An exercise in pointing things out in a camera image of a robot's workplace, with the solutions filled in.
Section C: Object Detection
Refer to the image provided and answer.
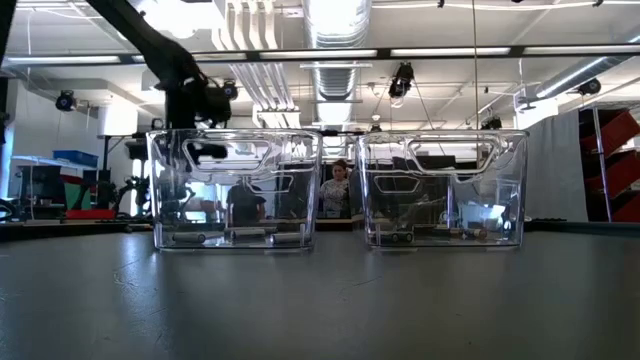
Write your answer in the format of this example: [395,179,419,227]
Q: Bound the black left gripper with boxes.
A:
[163,74,210,165]

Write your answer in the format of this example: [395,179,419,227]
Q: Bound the clear plastic bin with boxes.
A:
[145,128,324,251]
[355,129,530,250]

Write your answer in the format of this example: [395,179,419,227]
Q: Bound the white pipe bundle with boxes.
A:
[212,0,304,132]

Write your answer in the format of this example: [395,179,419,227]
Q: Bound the person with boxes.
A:
[318,158,352,220]
[225,180,268,227]

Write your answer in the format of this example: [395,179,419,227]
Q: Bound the blue storage crate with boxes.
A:
[52,149,100,169]

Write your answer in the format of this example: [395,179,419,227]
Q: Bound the green panel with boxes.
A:
[60,180,96,211]

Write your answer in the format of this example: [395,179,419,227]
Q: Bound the red tray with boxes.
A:
[63,208,120,221]

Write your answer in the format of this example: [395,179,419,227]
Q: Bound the white curtain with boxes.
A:
[524,109,590,223]

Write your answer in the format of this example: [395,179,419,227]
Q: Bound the red storage rack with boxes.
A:
[578,105,640,223]

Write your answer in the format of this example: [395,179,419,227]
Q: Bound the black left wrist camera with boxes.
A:
[198,79,235,126]

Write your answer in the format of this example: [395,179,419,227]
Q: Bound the black frame crossbar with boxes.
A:
[0,45,640,67]

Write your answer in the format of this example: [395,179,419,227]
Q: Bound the black aluminium table frame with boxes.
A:
[0,219,640,244]

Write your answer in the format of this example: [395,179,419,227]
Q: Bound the silver round ventilation duct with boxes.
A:
[302,0,374,126]

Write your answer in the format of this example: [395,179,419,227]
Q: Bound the black cable loop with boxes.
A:
[0,198,29,225]

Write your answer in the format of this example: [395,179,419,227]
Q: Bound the silver slanted duct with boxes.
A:
[533,54,636,101]

